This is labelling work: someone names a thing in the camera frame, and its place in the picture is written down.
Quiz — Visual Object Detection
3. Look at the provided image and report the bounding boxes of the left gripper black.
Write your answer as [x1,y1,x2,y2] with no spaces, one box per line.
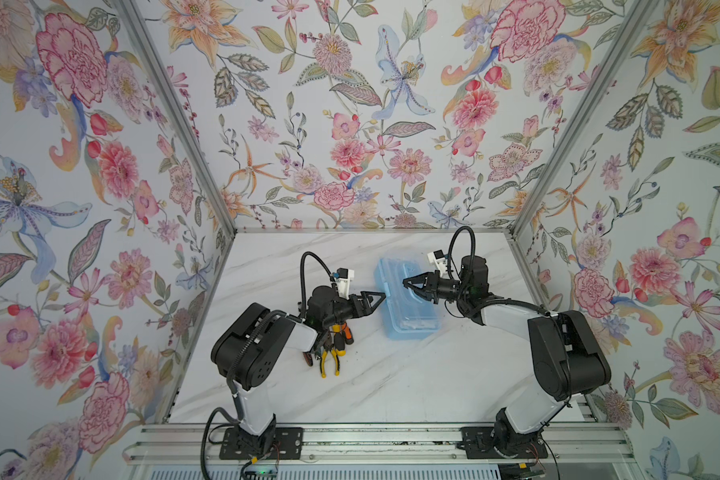
[319,291,383,331]

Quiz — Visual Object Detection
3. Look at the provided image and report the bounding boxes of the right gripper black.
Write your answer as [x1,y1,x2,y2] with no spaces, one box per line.
[404,274,470,305]

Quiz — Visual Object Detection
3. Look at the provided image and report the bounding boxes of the blue transparent plastic toolbox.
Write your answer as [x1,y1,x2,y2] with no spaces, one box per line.
[374,257,441,341]

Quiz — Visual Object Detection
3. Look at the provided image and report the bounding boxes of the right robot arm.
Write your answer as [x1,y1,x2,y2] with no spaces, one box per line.
[402,256,612,458]

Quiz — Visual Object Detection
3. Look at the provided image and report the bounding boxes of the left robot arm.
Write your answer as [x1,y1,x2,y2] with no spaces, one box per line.
[210,285,386,437]

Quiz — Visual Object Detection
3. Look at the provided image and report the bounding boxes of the orange black screwdriver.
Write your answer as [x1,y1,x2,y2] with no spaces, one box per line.
[341,324,354,345]

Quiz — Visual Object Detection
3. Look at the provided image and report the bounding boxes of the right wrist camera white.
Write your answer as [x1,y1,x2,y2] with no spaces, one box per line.
[427,250,452,277]

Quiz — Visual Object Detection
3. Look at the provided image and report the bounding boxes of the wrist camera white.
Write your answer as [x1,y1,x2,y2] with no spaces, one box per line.
[427,250,452,277]
[332,268,355,299]

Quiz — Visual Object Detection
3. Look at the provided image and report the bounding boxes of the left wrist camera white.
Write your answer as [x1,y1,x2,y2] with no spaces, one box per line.
[332,268,355,299]

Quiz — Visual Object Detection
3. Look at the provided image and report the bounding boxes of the yellow handle pliers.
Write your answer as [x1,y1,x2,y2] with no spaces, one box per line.
[319,323,347,379]

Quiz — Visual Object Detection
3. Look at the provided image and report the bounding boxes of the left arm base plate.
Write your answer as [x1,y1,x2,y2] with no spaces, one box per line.
[219,427,304,460]

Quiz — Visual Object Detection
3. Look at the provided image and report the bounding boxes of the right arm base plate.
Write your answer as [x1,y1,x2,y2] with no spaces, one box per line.
[456,426,549,461]

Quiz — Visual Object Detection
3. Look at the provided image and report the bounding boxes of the aluminium mounting rail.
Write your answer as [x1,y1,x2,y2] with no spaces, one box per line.
[123,422,636,466]

